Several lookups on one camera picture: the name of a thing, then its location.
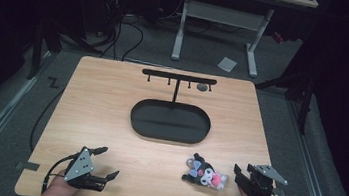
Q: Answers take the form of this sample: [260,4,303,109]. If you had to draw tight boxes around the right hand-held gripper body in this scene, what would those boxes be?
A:
[243,161,291,196]

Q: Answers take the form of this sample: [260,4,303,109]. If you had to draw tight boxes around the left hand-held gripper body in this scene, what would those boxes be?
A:
[62,144,111,193]

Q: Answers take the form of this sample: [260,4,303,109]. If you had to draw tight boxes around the person's left hand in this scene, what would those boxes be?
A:
[37,166,83,196]

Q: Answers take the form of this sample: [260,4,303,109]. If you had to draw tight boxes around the black hook stand with tray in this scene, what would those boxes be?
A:
[126,67,218,148]

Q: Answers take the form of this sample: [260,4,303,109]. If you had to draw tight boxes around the black metal stand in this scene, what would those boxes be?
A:
[25,18,105,89]
[249,54,322,136]

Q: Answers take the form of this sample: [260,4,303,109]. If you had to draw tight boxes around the grey paper sheet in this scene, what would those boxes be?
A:
[216,55,239,74]

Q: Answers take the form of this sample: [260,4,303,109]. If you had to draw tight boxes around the small red object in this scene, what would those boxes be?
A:
[271,31,285,45]

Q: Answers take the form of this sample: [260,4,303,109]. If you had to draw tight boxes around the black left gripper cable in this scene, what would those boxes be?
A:
[40,149,82,196]

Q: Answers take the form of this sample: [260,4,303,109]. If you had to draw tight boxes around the black plush keychain toy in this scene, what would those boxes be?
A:
[180,151,232,192]

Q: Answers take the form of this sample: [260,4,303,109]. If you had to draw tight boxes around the black cable beside table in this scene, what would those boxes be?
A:
[28,84,66,157]

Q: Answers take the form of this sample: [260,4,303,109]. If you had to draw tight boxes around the bundle of black floor cables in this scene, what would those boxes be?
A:
[83,0,149,64]

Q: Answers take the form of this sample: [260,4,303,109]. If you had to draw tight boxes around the white metal frame desk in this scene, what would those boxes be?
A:
[169,0,319,85]

